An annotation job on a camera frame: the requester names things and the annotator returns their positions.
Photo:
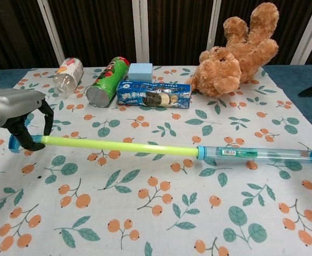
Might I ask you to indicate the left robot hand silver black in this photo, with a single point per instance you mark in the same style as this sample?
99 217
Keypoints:
11 104

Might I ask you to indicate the green blue water squirter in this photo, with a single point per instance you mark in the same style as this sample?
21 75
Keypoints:
118 145

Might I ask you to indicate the clear plastic bottle colourful label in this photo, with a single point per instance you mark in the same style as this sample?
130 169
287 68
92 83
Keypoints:
69 72

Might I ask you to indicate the brown teddy bear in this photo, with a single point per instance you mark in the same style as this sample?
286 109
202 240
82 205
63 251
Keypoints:
233 64

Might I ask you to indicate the green chips can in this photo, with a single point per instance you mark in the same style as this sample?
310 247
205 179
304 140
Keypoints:
105 82

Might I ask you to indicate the light blue foam block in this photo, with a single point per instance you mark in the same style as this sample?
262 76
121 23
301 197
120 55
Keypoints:
141 72

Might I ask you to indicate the blue cookie package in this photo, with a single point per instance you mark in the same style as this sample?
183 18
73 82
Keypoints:
153 94

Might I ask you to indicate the floral print tablecloth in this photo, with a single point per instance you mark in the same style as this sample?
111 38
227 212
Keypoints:
155 200

